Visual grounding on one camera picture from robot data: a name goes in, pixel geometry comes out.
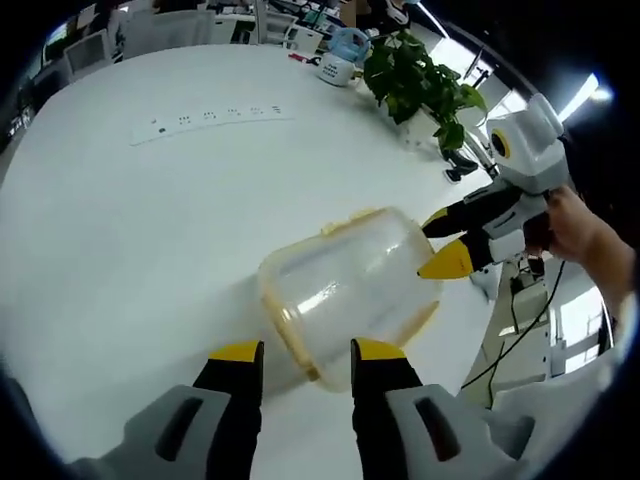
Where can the clear container with yellow buckle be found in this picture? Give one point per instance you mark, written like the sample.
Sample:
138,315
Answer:
350,280

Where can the white power strip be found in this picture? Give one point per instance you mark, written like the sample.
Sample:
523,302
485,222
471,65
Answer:
210,122

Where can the small red item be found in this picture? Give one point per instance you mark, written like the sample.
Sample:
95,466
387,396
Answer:
302,58

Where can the person's right hand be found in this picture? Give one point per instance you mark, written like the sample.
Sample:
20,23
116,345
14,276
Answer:
575,230

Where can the green potted plant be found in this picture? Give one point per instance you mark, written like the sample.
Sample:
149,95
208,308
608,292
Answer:
410,75

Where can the white desk partition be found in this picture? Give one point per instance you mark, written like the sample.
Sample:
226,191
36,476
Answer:
87,50
167,30

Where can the black device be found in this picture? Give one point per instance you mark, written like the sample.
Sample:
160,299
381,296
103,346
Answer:
460,167

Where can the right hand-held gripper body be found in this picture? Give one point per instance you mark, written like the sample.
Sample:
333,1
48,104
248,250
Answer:
530,150

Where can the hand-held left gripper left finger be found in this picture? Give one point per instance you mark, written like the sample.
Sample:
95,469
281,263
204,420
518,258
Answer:
230,390

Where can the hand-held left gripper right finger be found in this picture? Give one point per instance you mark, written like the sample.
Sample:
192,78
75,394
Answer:
385,385

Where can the white kettle with blue lid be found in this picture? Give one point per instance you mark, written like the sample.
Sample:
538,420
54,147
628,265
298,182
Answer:
340,65

